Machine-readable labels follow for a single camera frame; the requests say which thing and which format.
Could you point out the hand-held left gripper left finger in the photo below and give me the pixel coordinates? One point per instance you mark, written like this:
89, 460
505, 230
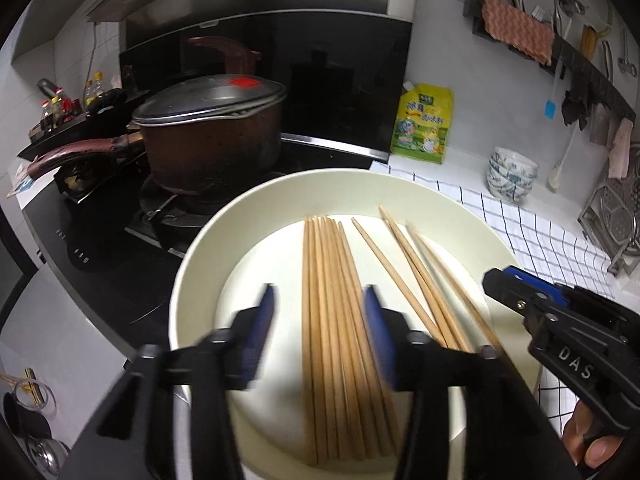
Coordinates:
257, 335

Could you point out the blue white spatula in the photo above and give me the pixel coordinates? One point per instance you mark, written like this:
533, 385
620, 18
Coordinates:
550, 110

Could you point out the black wall rail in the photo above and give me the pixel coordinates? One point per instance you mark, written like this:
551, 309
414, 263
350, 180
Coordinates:
600, 87

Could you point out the blue patterned white bowl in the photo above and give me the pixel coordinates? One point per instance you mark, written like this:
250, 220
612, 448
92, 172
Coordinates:
515, 157
510, 192
512, 175

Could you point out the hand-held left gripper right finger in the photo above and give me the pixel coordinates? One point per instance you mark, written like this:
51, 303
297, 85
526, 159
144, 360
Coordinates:
380, 335

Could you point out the yellow seasoning pouch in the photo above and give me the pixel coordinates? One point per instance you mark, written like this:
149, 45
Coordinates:
422, 125

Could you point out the orange patterned dishcloth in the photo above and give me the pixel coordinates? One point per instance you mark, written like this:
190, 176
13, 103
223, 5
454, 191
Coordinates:
520, 30

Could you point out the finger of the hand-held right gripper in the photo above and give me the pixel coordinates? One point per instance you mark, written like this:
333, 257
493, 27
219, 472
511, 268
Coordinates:
537, 285
520, 297

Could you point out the blue white paper card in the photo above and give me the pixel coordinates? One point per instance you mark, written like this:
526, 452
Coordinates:
22, 182

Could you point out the black hanging rag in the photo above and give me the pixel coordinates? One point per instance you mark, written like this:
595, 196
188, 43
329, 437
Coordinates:
575, 110

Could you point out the steel cleaver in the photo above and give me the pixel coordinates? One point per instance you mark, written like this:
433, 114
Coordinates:
600, 127

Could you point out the person's right hand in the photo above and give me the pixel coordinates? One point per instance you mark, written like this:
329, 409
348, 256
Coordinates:
595, 445

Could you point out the row of condiment bottles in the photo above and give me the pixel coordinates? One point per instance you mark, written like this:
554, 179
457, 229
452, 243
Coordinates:
95, 92

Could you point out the yellow hanging brush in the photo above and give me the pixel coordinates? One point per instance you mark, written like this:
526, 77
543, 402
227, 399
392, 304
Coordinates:
590, 42

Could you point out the metal pot lid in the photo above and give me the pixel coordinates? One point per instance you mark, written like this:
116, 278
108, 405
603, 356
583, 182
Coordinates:
210, 97

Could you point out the black gas stove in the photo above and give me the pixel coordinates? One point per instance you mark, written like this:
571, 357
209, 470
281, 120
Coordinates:
100, 240

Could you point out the black range hood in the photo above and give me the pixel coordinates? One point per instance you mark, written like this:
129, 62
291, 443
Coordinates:
325, 85

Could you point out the cream round basin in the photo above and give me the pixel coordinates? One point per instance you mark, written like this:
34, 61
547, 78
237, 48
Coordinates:
280, 260

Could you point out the white black checked cloth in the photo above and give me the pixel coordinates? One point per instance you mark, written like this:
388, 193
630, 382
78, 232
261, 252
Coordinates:
525, 230

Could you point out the bundle of wooden chopsticks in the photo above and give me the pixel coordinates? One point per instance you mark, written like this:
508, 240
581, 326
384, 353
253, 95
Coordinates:
330, 360

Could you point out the small round metal steamer plate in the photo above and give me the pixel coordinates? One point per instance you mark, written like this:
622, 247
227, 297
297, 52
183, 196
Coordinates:
615, 215

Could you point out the pink hanging cloth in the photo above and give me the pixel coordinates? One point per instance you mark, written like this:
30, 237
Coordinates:
620, 150

